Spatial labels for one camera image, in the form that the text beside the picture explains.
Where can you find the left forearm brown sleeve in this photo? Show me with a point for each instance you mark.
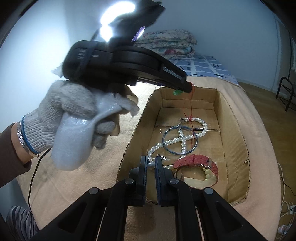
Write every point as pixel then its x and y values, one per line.
pixel 11 165

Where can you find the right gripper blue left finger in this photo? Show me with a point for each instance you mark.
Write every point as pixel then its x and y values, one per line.
pixel 139 176

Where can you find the red strap wristwatch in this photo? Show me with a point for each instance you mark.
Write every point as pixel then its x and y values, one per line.
pixel 197 161

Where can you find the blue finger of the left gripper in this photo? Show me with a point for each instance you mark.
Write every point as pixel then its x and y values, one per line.
pixel 182 86

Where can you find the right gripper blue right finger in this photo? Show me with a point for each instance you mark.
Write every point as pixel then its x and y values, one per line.
pixel 163 177

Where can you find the white power strip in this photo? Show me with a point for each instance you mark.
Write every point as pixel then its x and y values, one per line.
pixel 287 217

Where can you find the white foam handle wrap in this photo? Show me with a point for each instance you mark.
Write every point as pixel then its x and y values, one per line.
pixel 73 140

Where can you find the folded floral quilt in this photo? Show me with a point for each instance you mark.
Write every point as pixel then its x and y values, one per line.
pixel 179 43

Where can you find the blue bangle with pearl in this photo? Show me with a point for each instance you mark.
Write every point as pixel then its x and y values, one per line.
pixel 180 139

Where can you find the black clothes rack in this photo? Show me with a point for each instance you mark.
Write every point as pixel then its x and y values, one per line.
pixel 284 84

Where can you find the ring light on tripod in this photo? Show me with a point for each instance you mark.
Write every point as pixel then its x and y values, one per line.
pixel 111 17

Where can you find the brown cardboard tray box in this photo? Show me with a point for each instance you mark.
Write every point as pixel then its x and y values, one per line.
pixel 209 114

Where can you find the left hand grey knit glove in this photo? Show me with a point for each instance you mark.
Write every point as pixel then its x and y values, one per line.
pixel 39 127

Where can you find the small cream pearl strand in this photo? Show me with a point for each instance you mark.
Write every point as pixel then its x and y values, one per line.
pixel 167 163

